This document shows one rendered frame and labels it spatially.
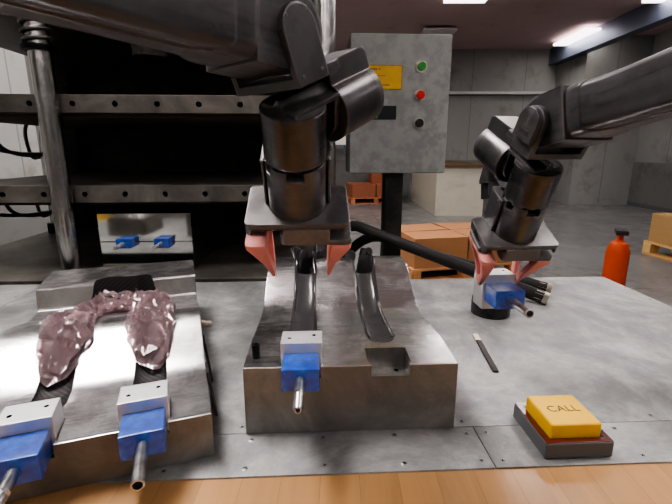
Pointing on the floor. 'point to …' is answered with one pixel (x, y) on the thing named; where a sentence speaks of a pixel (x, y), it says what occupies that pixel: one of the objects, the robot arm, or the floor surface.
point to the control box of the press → (403, 116)
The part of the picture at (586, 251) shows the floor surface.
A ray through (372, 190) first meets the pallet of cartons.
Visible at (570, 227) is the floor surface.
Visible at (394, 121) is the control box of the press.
